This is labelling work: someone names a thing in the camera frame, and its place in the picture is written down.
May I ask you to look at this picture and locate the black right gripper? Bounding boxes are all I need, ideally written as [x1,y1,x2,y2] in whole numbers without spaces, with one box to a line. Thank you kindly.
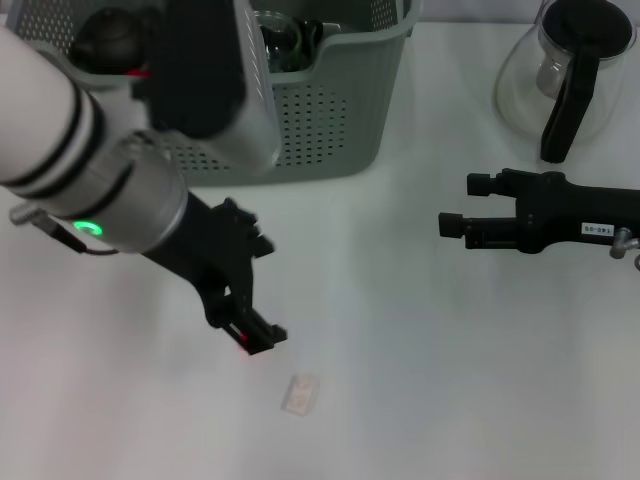
[437,167,640,255]

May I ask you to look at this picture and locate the right gripper silver connector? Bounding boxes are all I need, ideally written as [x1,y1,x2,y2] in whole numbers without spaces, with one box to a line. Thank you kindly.
[610,227,640,260]

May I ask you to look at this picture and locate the left gripper grey cable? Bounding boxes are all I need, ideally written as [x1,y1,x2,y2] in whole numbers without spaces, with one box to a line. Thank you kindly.
[8,203,122,258]

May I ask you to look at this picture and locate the white toy brick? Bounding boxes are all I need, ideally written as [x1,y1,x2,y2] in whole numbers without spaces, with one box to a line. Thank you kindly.
[281,373,321,416]

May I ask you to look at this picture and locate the glass teacup black sleeve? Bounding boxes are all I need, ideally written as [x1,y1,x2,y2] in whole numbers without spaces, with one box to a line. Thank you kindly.
[254,12,326,75]

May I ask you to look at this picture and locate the grey perforated storage bin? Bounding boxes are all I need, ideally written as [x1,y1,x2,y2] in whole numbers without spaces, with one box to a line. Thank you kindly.
[4,0,425,187]

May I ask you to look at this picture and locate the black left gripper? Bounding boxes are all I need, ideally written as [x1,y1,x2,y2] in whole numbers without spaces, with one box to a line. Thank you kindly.
[141,191,290,358]

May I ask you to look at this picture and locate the dark clay teapot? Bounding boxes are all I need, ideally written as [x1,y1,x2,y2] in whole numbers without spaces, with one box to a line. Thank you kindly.
[68,7,154,76]

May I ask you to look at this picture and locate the glass pitcher black handle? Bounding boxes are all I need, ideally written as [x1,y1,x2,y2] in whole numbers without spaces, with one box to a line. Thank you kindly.
[493,0,636,164]

